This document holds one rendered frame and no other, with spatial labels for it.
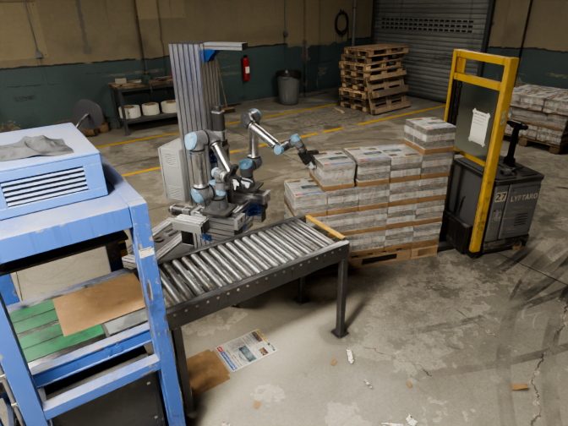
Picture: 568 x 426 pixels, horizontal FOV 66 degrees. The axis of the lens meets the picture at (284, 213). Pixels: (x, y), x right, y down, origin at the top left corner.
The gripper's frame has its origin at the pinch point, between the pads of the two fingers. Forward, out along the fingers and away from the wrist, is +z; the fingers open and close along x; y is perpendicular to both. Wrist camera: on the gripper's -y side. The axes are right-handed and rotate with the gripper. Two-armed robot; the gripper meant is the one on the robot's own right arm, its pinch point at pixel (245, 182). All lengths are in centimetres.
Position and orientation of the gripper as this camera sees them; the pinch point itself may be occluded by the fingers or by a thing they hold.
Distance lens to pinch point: 284.6
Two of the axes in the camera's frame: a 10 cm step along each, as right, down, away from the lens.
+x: -7.4, 1.8, -6.4
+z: 6.6, 3.2, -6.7
